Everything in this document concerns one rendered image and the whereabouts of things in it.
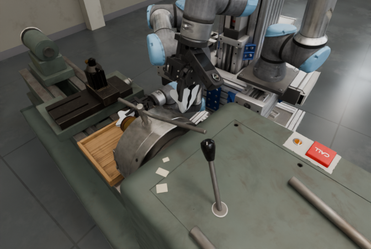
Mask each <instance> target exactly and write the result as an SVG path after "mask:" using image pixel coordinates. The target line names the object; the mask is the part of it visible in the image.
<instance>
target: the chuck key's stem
mask: <svg viewBox="0 0 371 249"><path fill-rule="evenodd" d="M136 109H137V111H138V113H139V115H140V118H141V120H142V121H144V124H145V125H148V123H149V121H148V116H147V115H145V114H143V113H142V112H143V110H145V108H144V106H143V104H138V105H137V106H136Z"/></svg>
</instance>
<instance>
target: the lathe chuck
mask: <svg viewBox="0 0 371 249"><path fill-rule="evenodd" d="M168 108H170V109H171V110H167V109H164V108H163V106H159V107H155V108H152V109H150V110H148V112H150V113H152V114H155V115H159V116H162V117H165V118H168V119H172V120H173V119H176V118H186V117H185V116H184V115H182V114H181V113H179V112H178V111H176V110H175V109H173V108H172V107H168ZM148 119H150V120H151V121H152V123H151V125H150V126H148V127H143V126H142V122H143V121H142V120H141V118H140V116H139V117H137V118H136V119H135V120H134V121H133V122H132V123H131V124H130V125H129V126H128V127H127V128H126V130H125V131H124V133H123V134H122V136H121V138H120V139H119V141H118V144H117V146H116V149H115V153H114V161H117V163H118V165H119V167H118V166H115V167H116V169H117V170H118V171H119V172H120V174H121V175H122V176H123V177H124V178H126V177H128V176H129V169H130V165H131V163H132V160H133V158H134V156H135V154H136V152H137V151H138V149H139V148H140V146H141V145H142V143H143V142H144V141H145V140H146V139H147V138H148V137H149V136H150V135H151V134H152V133H153V132H154V131H155V130H156V129H157V128H159V127H160V126H161V125H163V124H164V123H166V122H164V121H160V120H157V119H154V118H151V117H149V116H148Z"/></svg>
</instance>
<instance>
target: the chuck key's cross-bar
mask: <svg viewBox="0 0 371 249"><path fill-rule="evenodd" d="M118 101H120V102H122V103H124V104H126V105H128V106H129V107H131V108H133V109H135V110H137V109H136V105H134V104H132V103H130V102H128V101H126V100H124V99H122V98H118ZM142 113H143V114H145V115H147V116H149V117H151V118H154V119H157V120H160V121H164V122H167V123H170V124H173V125H176V126H180V127H183V128H186V129H189V130H193V131H196V132H198V133H202V134H206V133H207V130H205V129H202V128H198V127H196V126H192V125H188V124H185V123H181V122H179V121H175V120H172V119H168V118H165V117H162V116H159V115H155V114H152V113H150V112H148V111H146V110H143V112H142Z"/></svg>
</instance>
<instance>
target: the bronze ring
mask: <svg viewBox="0 0 371 249"><path fill-rule="evenodd" d="M135 119H136V118H135V117H133V116H127V117H125V118H124V119H123V120H122V122H121V124H120V128H121V130H122V131H123V132H124V131H125V130H126V128H127V127H128V126H129V125H130V124H131V123H132V122H133V121H134V120H135Z"/></svg>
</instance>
